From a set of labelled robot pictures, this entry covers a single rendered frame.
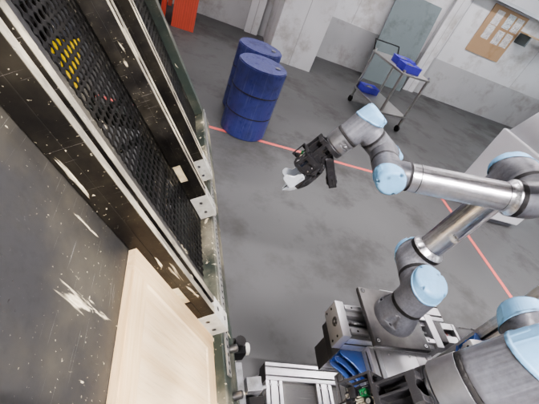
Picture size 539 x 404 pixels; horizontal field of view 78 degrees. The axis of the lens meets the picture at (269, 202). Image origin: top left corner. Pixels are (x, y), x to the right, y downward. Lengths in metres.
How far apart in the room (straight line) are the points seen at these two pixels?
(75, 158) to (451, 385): 0.63
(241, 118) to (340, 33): 5.38
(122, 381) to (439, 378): 0.47
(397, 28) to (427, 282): 8.01
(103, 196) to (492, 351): 0.64
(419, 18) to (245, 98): 6.07
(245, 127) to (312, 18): 3.68
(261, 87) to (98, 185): 3.08
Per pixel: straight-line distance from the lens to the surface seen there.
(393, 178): 0.86
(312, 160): 0.97
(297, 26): 7.06
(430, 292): 1.17
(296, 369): 2.00
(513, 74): 11.20
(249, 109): 3.74
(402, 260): 1.27
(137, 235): 0.76
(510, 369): 0.49
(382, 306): 1.27
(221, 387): 1.10
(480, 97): 10.99
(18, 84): 0.60
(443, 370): 0.50
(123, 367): 0.66
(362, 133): 0.96
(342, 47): 8.90
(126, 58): 1.11
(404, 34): 9.00
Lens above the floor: 1.91
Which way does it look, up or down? 37 degrees down
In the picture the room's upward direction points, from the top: 25 degrees clockwise
